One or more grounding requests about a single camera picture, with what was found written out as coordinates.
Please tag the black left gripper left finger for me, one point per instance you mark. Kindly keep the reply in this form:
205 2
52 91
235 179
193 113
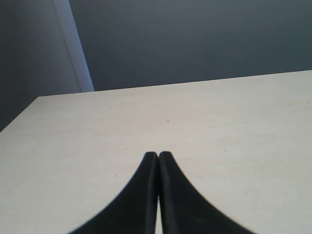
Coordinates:
134 209

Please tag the white door frame strip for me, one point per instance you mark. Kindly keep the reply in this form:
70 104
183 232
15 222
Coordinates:
73 43

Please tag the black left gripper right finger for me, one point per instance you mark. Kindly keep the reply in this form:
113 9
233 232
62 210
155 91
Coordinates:
184 210

